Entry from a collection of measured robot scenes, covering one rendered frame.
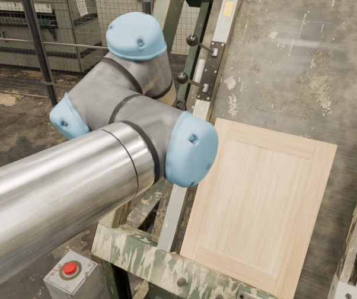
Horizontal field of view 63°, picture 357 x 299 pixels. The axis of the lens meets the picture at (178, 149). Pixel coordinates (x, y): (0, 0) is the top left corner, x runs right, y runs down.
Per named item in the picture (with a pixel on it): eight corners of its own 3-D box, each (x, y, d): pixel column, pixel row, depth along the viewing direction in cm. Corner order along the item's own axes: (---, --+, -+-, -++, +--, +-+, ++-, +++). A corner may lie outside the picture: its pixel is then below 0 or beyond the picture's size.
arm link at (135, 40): (86, 38, 38) (128, -1, 40) (114, 91, 47) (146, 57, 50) (131, 60, 35) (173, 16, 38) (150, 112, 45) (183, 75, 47)
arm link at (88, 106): (84, 139, 31) (147, 70, 34) (32, 107, 37) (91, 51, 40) (117, 174, 37) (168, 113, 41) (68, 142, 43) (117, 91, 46)
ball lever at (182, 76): (202, 94, 99) (172, 82, 90) (205, 83, 99) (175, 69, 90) (210, 95, 96) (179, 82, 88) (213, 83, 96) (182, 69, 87)
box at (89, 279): (56, 308, 99) (41, 278, 89) (80, 278, 108) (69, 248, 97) (83, 324, 95) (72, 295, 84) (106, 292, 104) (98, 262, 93)
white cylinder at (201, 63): (201, 61, 103) (195, 83, 103) (198, 58, 100) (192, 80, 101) (209, 62, 102) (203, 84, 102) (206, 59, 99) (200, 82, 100)
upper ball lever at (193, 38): (212, 60, 98) (182, 44, 90) (214, 48, 98) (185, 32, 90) (219, 59, 96) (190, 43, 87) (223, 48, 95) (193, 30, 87)
